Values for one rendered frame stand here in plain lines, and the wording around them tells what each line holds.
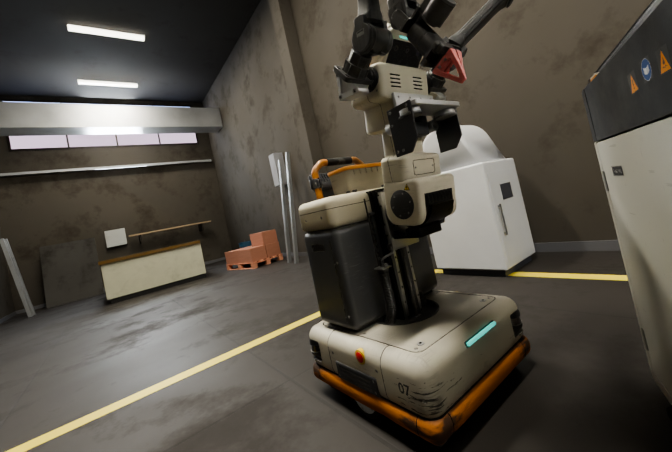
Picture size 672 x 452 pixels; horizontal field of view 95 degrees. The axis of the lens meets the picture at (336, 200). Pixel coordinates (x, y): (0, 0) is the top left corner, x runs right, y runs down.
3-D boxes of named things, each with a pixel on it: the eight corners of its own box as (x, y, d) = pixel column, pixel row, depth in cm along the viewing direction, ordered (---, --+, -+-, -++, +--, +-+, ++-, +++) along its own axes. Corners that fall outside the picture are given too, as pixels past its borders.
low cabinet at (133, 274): (191, 272, 783) (185, 243, 785) (207, 277, 616) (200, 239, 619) (112, 293, 689) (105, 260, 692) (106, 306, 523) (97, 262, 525)
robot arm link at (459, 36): (518, 2, 126) (496, -7, 129) (533, -31, 113) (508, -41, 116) (448, 76, 120) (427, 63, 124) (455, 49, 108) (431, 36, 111)
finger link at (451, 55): (484, 70, 74) (460, 46, 77) (469, 67, 69) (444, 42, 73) (464, 93, 78) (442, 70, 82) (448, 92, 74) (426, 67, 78)
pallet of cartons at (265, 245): (286, 259, 631) (279, 228, 633) (243, 272, 577) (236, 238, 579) (264, 259, 724) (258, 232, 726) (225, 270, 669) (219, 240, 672)
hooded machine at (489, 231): (541, 259, 256) (506, 111, 261) (512, 278, 224) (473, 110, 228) (469, 259, 308) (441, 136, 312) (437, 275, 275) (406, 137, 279)
